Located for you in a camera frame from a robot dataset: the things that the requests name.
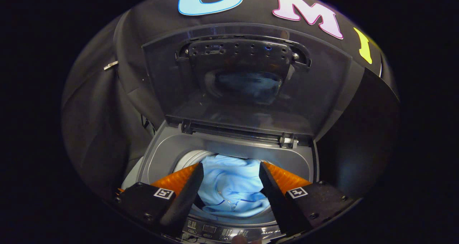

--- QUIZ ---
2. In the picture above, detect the light blue shirt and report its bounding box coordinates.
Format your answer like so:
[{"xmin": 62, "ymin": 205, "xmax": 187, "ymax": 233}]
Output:
[{"xmin": 197, "ymin": 154, "xmax": 271, "ymax": 219}]

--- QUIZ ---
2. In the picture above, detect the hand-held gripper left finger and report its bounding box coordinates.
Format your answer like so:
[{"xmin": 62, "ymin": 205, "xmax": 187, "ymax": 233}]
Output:
[{"xmin": 114, "ymin": 162, "xmax": 204, "ymax": 235}]

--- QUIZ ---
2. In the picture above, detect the black backdrop cloth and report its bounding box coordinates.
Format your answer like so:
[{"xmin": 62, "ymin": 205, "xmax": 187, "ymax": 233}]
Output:
[{"xmin": 61, "ymin": 0, "xmax": 400, "ymax": 201}]

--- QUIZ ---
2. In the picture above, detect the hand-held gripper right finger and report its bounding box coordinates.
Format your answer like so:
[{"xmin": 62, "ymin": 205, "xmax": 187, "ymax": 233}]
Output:
[{"xmin": 259, "ymin": 161, "xmax": 354, "ymax": 236}]

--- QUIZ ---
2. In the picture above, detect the tinted washing machine lid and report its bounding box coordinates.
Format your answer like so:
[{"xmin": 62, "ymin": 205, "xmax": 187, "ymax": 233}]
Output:
[{"xmin": 142, "ymin": 23, "xmax": 354, "ymax": 144}]

